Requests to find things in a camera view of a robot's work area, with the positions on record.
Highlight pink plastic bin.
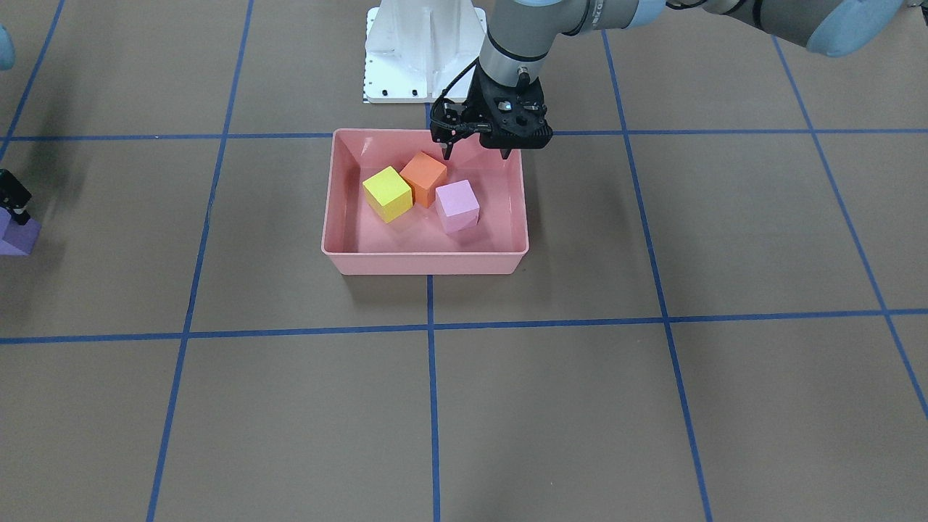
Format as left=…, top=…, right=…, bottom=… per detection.
left=320, top=128, right=529, bottom=276

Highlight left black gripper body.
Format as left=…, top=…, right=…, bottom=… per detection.
left=468, top=76, right=554, bottom=151

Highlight pink foam block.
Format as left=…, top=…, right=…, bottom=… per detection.
left=434, top=179, right=481, bottom=234

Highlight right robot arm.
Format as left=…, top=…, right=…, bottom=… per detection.
left=1, top=25, right=33, bottom=227

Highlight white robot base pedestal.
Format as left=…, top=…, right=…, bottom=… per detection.
left=362, top=1, right=487, bottom=104

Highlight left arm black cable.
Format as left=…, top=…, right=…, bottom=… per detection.
left=435, top=58, right=481, bottom=109

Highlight yellow foam block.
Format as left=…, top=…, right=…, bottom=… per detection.
left=362, top=166, right=413, bottom=223

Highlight orange foam block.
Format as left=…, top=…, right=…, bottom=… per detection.
left=399, top=152, right=448, bottom=208

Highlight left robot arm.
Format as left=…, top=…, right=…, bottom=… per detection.
left=428, top=1, right=903, bottom=159

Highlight purple foam block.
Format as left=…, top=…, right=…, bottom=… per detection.
left=1, top=210, right=42, bottom=257

